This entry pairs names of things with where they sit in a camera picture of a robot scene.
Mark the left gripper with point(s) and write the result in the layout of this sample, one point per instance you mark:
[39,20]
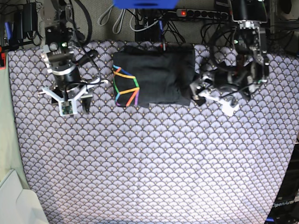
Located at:
[225,84]

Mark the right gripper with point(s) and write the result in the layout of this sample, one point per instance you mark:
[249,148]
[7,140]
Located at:
[58,57]

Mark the dark grey T-shirt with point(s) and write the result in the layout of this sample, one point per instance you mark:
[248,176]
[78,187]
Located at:
[144,77]

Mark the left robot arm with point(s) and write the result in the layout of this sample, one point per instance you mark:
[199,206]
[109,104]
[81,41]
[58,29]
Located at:
[248,39]

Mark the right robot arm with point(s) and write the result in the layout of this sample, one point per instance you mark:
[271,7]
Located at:
[61,39]

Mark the red black table clamp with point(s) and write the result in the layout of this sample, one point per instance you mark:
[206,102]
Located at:
[163,46]

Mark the fan patterned tablecloth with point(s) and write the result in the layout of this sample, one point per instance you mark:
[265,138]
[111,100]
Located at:
[162,164]

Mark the red clamp at left edge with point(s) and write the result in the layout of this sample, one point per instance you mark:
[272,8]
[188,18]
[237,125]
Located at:
[2,58]

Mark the black power brick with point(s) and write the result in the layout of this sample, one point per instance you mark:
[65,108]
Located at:
[25,22]

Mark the white plastic bin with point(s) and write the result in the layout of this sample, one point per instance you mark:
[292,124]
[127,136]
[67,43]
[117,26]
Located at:
[19,205]

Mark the black OpenArm box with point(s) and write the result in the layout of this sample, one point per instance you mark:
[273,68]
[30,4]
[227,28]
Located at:
[285,209]

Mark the black power strip red switch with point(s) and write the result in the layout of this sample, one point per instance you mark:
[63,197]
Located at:
[201,14]

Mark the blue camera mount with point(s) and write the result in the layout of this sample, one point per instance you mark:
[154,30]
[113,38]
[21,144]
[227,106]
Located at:
[145,4]

